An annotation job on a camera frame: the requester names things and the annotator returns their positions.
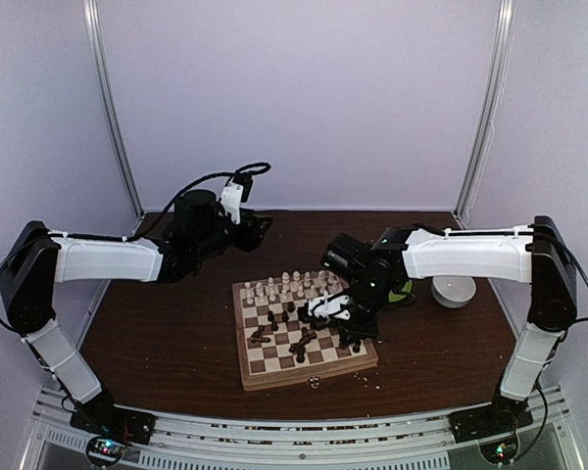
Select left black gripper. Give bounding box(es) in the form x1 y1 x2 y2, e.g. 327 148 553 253
192 208 273 262

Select wooden chess board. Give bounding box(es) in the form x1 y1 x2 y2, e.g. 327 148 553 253
232 270 378 391

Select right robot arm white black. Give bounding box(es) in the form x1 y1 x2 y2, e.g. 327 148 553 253
308 215 577 433

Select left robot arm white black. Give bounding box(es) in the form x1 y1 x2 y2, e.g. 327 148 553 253
0 186 273 435

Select white chess pieces row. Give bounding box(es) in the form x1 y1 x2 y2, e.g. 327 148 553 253
233 270 347 307

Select dark queen chess piece lying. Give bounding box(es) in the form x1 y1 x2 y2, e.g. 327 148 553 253
248 324 270 344

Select green plate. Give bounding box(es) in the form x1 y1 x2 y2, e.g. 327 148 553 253
387 280 417 306

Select white bowl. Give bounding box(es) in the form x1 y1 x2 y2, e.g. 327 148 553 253
431 276 476 309

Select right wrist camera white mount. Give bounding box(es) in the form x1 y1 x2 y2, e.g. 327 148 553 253
297 293 351 324

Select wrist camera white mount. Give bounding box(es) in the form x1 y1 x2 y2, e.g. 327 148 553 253
297 293 351 324
220 173 253 225

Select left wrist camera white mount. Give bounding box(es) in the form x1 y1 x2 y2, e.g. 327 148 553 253
220 173 253 225

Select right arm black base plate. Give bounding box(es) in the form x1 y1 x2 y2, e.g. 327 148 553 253
449 404 533 444

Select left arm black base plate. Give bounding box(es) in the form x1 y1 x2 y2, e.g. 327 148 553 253
70 408 156 445

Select left aluminium frame post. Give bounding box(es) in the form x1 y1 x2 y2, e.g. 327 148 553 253
82 0 144 217

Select aluminium frame post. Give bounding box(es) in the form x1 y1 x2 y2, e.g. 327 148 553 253
454 0 516 224
82 0 144 217

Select front aluminium rail base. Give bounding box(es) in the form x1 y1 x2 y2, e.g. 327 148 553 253
15 387 588 469

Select right aluminium frame post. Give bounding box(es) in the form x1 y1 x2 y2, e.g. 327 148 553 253
454 0 516 224

